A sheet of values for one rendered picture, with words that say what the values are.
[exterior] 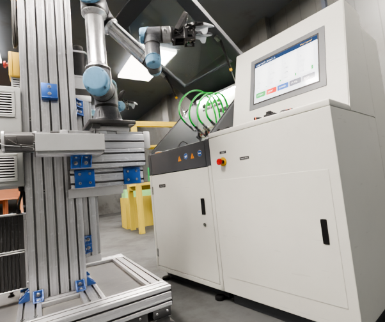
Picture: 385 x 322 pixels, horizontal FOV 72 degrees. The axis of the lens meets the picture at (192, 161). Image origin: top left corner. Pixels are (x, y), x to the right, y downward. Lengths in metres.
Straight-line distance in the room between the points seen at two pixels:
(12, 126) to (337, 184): 1.43
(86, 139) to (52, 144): 0.13
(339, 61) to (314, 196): 0.68
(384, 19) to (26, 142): 3.12
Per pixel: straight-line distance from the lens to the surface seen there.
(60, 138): 1.20
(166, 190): 1.93
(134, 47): 1.53
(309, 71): 1.58
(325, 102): 1.21
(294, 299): 1.40
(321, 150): 1.19
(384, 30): 3.31
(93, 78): 1.31
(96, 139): 1.22
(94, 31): 1.44
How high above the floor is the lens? 0.69
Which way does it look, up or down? 5 degrees up
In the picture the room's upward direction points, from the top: 6 degrees counter-clockwise
